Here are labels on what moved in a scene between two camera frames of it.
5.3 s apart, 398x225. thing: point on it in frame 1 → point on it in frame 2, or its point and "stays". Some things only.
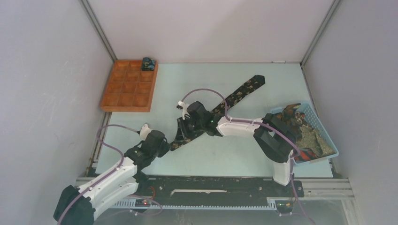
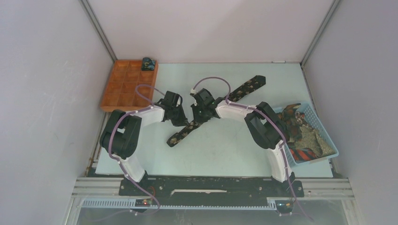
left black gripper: (166, 147) → (182, 121)
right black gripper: (182, 131) → (195, 106)
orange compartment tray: (128, 88) stays
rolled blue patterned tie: (148, 64) stays
